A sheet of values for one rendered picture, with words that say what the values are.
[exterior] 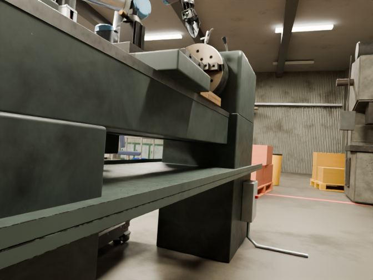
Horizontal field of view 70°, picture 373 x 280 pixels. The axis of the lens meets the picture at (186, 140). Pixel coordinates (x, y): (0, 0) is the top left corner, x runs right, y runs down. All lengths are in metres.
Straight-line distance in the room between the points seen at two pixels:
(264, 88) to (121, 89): 9.82
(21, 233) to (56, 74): 0.28
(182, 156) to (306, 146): 8.72
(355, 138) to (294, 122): 5.42
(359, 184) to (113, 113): 4.14
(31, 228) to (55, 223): 0.03
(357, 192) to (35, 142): 4.33
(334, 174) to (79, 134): 5.49
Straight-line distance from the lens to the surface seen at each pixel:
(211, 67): 1.48
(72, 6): 1.78
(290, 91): 10.38
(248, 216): 1.87
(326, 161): 6.14
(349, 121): 4.59
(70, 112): 0.54
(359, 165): 4.50
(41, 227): 0.35
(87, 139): 0.52
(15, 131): 0.43
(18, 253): 0.34
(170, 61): 0.79
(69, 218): 0.37
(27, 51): 0.49
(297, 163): 10.18
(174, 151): 1.70
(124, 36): 1.14
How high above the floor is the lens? 0.65
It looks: 2 degrees up
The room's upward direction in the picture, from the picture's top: 4 degrees clockwise
